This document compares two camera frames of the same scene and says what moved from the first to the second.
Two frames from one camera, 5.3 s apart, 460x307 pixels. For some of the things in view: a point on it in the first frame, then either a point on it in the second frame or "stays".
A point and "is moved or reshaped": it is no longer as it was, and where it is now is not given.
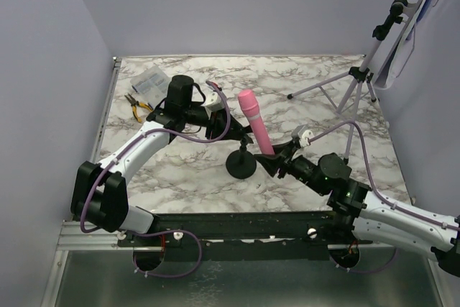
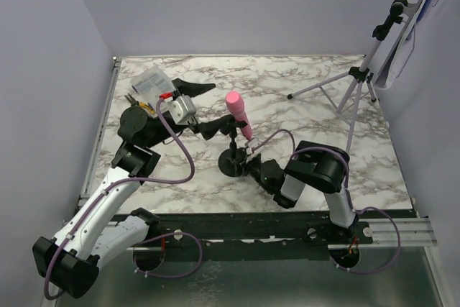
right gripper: x=284 y=161 -> x=250 y=162
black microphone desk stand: x=241 y=163 is moved or reshaped
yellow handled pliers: x=134 y=103 stays
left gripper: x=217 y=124 -> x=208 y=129
